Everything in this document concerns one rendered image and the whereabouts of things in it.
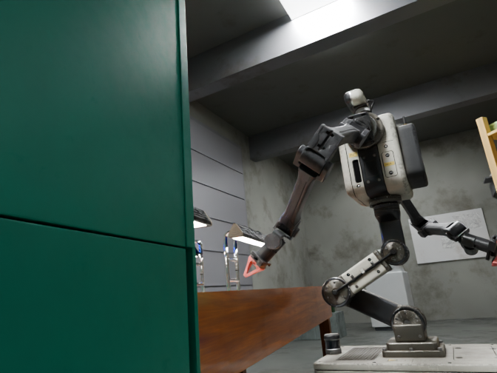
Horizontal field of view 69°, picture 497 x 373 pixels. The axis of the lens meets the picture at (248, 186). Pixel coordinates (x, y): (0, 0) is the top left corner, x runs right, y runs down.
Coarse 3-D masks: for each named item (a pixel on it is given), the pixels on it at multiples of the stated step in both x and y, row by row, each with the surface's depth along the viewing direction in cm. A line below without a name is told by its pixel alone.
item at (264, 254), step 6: (264, 246) 137; (252, 252) 135; (258, 252) 137; (264, 252) 136; (270, 252) 135; (276, 252) 138; (258, 258) 133; (264, 258) 136; (270, 258) 137; (270, 264) 140
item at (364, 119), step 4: (364, 112) 146; (348, 116) 149; (352, 116) 148; (356, 116) 148; (360, 116) 147; (364, 116) 147; (368, 116) 146; (352, 120) 146; (360, 120) 141; (364, 120) 144; (368, 120) 146; (368, 124) 143; (368, 128) 143; (372, 132) 146; (368, 136) 147; (372, 136) 146; (368, 140) 148; (372, 140) 146
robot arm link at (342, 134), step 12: (348, 120) 136; (324, 132) 105; (336, 132) 104; (348, 132) 118; (312, 144) 105; (324, 144) 105; (336, 144) 104; (360, 144) 136; (300, 156) 107; (312, 156) 105; (324, 156) 104; (312, 168) 106
